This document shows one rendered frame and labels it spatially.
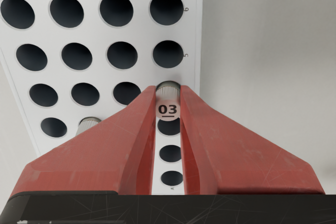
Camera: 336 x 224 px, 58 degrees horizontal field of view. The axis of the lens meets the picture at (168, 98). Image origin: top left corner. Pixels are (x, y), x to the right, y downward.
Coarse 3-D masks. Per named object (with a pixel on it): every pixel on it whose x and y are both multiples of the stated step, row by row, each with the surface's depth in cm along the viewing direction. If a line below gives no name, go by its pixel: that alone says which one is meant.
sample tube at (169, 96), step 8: (160, 88) 13; (168, 88) 13; (176, 88) 13; (160, 96) 13; (168, 96) 12; (176, 96) 13; (160, 104) 12; (168, 104) 12; (176, 104) 12; (160, 112) 13; (168, 112) 13; (176, 112) 13; (168, 120) 13
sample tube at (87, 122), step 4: (88, 116) 15; (84, 120) 14; (88, 120) 14; (92, 120) 14; (96, 120) 14; (100, 120) 15; (80, 124) 14; (84, 124) 14; (88, 124) 14; (92, 124) 14; (80, 128) 14; (84, 128) 14; (76, 132) 14; (80, 132) 14
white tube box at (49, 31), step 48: (0, 0) 11; (48, 0) 11; (96, 0) 11; (144, 0) 11; (192, 0) 11; (0, 48) 12; (48, 48) 12; (96, 48) 12; (144, 48) 12; (192, 48) 12; (48, 96) 15; (96, 96) 15; (48, 144) 15
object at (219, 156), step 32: (192, 96) 11; (192, 128) 8; (224, 128) 8; (192, 160) 11; (224, 160) 6; (256, 160) 6; (288, 160) 6; (192, 192) 10; (224, 192) 5; (256, 192) 5; (288, 192) 5; (320, 192) 5
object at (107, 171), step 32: (96, 128) 8; (128, 128) 8; (32, 160) 6; (64, 160) 6; (96, 160) 6; (128, 160) 6; (32, 192) 5; (64, 192) 5; (96, 192) 5; (128, 192) 6
